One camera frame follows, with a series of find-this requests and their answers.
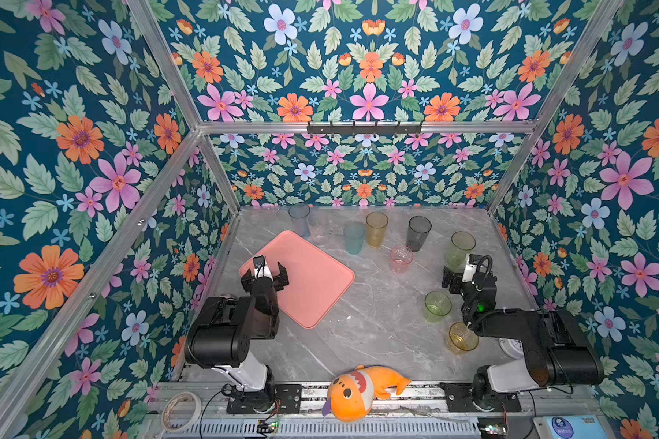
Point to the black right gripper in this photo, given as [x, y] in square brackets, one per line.
[460, 283]

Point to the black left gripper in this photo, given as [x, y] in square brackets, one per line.
[264, 277]

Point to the pink plastic tray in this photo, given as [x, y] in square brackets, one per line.
[316, 280]

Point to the blue transparent cup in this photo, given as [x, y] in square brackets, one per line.
[299, 215]

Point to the clear transparent cup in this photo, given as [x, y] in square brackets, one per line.
[319, 228]

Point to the teal frosted cup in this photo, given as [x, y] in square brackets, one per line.
[354, 236]

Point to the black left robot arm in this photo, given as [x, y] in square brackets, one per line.
[221, 335]

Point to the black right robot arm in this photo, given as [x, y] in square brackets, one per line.
[554, 350]

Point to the short green cup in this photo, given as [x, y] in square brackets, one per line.
[437, 305]

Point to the short yellow cup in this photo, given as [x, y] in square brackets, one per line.
[461, 340]

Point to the tall light green cup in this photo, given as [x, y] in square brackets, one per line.
[461, 245]

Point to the white round object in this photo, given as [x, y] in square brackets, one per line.
[512, 348]

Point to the pink short cup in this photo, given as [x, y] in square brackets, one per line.
[401, 258]

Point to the grey smoky cup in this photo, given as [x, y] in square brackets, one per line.
[418, 229]

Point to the yellow tall cup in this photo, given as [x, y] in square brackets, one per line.
[376, 225]

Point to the orange plush toy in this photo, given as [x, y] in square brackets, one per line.
[350, 396]

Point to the roll of tape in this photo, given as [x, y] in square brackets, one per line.
[181, 412]

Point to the blue white box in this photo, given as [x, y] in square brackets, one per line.
[570, 427]

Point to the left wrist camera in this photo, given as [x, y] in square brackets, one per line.
[261, 268]

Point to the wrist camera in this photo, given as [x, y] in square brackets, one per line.
[261, 268]
[476, 264]

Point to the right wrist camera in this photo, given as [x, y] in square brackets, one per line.
[476, 264]

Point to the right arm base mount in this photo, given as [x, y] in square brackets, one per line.
[461, 398]

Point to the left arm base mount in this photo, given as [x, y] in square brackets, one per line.
[276, 398]

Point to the white vented cable duct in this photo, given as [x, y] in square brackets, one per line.
[331, 428]

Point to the black hook rail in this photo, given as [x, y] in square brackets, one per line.
[364, 128]

